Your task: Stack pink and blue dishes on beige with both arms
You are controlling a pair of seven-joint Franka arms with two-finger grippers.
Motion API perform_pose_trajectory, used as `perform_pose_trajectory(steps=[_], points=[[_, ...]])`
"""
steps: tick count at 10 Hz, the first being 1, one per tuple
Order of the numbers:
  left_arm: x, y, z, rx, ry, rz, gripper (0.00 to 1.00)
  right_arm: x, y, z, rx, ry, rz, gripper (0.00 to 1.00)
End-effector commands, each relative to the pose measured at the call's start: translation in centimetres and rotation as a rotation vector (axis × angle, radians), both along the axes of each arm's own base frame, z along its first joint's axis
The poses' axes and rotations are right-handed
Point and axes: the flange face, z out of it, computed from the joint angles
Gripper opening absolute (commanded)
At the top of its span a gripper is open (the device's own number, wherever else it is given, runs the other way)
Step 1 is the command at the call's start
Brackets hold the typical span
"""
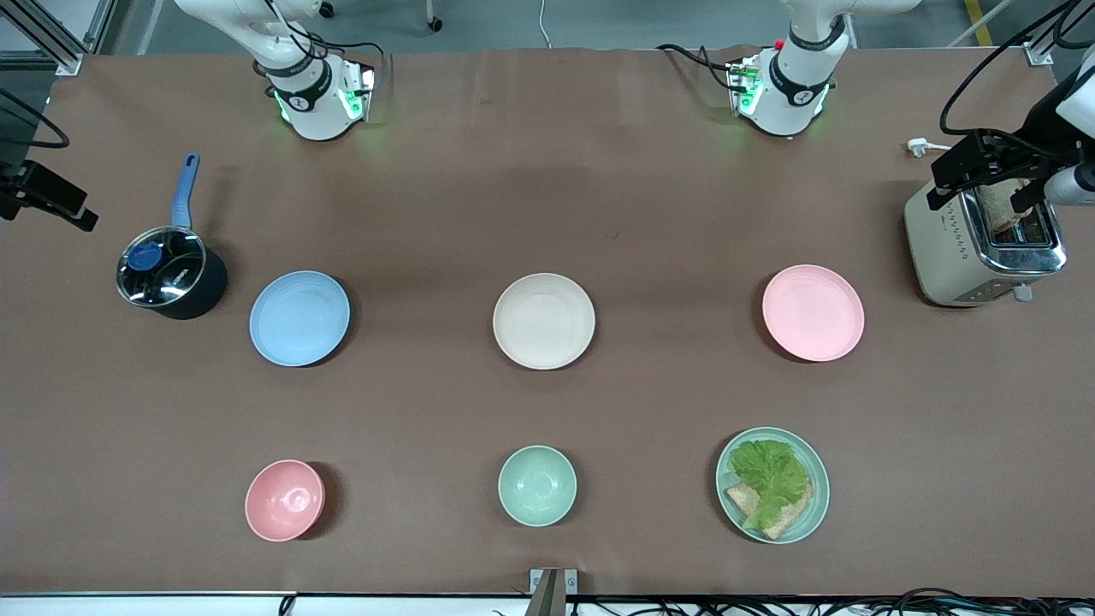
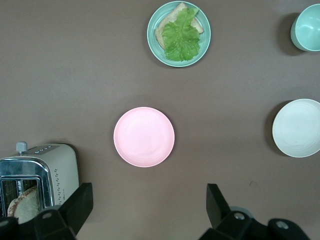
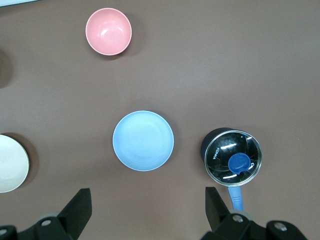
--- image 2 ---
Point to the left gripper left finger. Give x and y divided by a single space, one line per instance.
80 205

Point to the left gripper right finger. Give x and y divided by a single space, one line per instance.
217 207

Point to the beige shallow bowl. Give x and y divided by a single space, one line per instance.
297 130

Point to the bread slice in toaster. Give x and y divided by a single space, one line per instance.
25 202

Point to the beige chrome toaster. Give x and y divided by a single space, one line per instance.
62 165

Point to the green plate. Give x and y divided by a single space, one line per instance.
204 27

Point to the brown bread slice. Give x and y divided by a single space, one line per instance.
172 17

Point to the green lettuce leaf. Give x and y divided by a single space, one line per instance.
181 40

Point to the small green deep bowl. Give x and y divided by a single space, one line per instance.
308 30

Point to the pink shallow bowl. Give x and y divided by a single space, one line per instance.
144 137

